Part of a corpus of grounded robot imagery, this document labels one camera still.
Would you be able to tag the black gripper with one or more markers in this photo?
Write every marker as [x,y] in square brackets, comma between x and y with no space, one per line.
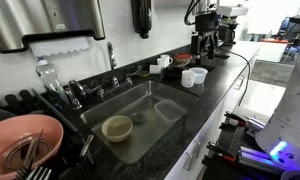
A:
[206,24]

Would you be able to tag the beige bowl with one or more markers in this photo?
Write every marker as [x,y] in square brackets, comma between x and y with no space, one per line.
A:
[117,128]

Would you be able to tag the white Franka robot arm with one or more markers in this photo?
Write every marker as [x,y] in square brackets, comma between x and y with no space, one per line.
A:
[290,110]

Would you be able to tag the black bowl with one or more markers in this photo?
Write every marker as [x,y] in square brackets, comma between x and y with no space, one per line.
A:
[172,72]

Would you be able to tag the metal sink drain strainer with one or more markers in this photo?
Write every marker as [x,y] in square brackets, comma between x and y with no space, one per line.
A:
[138,119]

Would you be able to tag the stainless steel sink basin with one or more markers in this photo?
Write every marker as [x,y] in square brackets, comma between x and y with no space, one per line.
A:
[140,143]

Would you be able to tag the metal utensil on rack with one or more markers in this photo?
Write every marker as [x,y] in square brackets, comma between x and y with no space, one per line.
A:
[86,148]

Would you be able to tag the black dish drying rack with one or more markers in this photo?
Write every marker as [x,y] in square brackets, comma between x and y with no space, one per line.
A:
[68,133]

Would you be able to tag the pink plastic bowl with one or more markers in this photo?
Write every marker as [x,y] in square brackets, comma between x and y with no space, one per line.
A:
[10,131]

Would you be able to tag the black flat square panel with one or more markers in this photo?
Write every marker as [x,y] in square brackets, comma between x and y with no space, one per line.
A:
[222,56]

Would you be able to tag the red lidded plastic container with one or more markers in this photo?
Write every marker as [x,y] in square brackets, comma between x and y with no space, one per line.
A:
[183,57]

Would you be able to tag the black coffee maker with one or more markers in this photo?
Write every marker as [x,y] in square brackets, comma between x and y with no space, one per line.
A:
[228,31]

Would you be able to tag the translucent plastic cup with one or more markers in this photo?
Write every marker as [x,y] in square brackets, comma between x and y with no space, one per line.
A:
[200,76]

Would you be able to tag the large white mug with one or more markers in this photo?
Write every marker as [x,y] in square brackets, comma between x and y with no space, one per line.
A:
[187,79]

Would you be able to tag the small white mug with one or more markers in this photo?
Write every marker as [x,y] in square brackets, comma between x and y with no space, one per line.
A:
[166,59]
[161,63]

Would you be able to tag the yellow green sponge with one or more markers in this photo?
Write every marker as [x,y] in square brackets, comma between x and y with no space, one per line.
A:
[144,74]

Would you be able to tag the clear rectangular plastic container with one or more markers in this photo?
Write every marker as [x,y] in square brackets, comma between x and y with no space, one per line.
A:
[170,111]

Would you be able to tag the red black clamp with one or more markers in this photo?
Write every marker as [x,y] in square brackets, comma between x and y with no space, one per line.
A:
[233,120]
[221,153]

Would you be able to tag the blue office chair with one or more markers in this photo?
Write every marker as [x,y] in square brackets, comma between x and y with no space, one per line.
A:
[284,26]

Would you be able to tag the white lower cabinet front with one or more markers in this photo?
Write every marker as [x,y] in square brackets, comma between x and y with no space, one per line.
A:
[210,133]

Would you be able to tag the chrome gooseneck faucet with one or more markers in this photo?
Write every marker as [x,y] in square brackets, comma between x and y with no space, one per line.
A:
[112,60]

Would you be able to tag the black robot mounting cart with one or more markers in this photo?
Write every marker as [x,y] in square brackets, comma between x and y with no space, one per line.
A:
[235,140]

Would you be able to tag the silver aluminium extrusion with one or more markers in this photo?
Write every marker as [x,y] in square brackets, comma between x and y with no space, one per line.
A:
[260,160]

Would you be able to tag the chrome curved soap spout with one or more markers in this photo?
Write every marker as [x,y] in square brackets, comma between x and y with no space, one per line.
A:
[74,96]

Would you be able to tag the white paper towel sheet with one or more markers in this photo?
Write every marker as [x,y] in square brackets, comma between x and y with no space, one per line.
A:
[60,46]

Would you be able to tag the clear plastic water bottle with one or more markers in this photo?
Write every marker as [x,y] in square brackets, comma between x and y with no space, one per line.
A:
[49,76]

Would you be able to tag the stainless paper towel dispenser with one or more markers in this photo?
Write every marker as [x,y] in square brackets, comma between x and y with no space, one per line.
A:
[23,16]

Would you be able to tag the metal tongs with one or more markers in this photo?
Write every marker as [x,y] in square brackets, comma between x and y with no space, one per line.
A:
[31,151]

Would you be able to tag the silver fork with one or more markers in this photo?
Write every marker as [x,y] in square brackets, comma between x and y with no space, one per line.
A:
[40,173]

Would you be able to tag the black wall soap dispenser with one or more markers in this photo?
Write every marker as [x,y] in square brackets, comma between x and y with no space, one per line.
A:
[141,16]

